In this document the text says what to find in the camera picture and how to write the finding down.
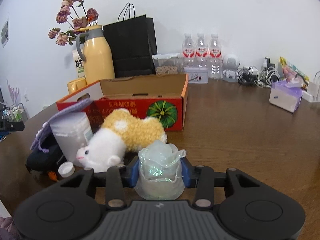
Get iridescent translucent plastic rose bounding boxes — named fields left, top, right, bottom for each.
left=135, top=140, right=186, bottom=201

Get yellow white plush hamster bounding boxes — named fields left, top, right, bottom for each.
left=76, top=108, right=167, bottom=172

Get translucent white plastic jar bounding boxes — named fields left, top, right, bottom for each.
left=51, top=112, right=93, bottom=167

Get purple drawstring fabric pouch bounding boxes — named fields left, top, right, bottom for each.
left=30, top=99, right=93, bottom=153

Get small white bottle cap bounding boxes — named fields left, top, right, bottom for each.
left=58, top=161, right=75, bottom=178

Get red cardboard pumpkin box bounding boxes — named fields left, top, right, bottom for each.
left=56, top=74, right=188, bottom=131

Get yellow ceramic mug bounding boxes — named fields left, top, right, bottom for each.
left=67, top=77, right=87, bottom=94

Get small printed tin box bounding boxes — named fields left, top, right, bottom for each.
left=183, top=67, right=208, bottom=84

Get white milk carton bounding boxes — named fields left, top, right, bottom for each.
left=72, top=49, right=85, bottom=78

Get clear container with seeds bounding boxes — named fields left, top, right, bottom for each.
left=152, top=53, right=183, bottom=75

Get right water bottle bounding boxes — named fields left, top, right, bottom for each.
left=208, top=34, right=221, bottom=80

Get water bottle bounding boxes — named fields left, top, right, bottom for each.
left=195, top=33, right=208, bottom=68
left=208, top=34, right=221, bottom=80
left=182, top=34, right=195, bottom=67

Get white astronaut robot figure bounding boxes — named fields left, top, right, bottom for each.
left=222, top=54, right=240, bottom=82

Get middle water bottle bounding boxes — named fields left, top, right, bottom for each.
left=195, top=33, right=208, bottom=68

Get left water bottle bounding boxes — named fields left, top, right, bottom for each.
left=182, top=34, right=195, bottom=67

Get purple tissue pack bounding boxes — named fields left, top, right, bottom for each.
left=269, top=77, right=303, bottom=113

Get black paper shopping bag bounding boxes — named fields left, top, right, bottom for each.
left=103, top=3, right=157, bottom=77

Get dried pink flower bouquet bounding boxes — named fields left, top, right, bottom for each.
left=48, top=0, right=99, bottom=47

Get colourful snack packet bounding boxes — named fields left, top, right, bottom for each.
left=279, top=57, right=310, bottom=88

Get wire rack with items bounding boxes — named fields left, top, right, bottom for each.
left=2, top=103, right=28, bottom=122

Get black tangled cable charger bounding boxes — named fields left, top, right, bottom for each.
left=236, top=66, right=259, bottom=87

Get yellow thermos jug grey handle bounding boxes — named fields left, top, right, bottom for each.
left=76, top=25, right=115, bottom=85

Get white tangled cables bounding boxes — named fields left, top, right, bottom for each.
left=254, top=65, right=282, bottom=88

